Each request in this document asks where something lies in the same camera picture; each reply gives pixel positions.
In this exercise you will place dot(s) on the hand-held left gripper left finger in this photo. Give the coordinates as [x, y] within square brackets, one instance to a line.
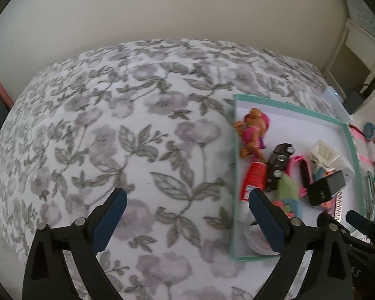
[111, 218]

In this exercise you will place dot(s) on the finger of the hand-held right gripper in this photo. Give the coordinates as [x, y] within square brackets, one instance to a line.
[362, 225]

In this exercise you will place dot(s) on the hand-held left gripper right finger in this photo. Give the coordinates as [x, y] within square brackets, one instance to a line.
[265, 218]

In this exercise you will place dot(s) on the white smartwatch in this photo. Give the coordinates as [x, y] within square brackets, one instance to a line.
[257, 240]

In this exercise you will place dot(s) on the gold patterned lighter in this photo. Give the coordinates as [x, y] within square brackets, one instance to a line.
[339, 207]

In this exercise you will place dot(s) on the red glue tube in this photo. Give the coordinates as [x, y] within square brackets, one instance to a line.
[254, 178]

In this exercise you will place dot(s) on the black charger adapter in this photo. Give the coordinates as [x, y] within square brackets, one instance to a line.
[325, 190]

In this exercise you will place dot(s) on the black plastic holder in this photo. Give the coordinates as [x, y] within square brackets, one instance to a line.
[278, 162]

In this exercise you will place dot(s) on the pink smartwatch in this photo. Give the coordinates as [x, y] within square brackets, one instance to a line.
[297, 160]

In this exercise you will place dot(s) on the white ribbed plastic piece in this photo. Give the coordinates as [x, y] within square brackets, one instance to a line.
[323, 153]

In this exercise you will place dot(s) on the pink toy puppy figure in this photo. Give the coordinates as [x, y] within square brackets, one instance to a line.
[253, 131]

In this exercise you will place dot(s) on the teal cardboard tray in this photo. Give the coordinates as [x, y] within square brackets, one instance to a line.
[300, 125]

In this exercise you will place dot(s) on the white and pink knitted cloth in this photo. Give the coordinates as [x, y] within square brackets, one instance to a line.
[367, 150]

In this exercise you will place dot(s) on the grey floral blanket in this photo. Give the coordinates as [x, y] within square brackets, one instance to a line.
[112, 115]

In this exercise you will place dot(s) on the black power adapter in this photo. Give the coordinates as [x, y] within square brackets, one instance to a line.
[353, 101]

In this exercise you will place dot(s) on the white box device with light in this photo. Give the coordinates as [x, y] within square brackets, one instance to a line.
[334, 100]

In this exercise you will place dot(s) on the white wooden desk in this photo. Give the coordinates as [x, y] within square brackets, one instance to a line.
[362, 29]

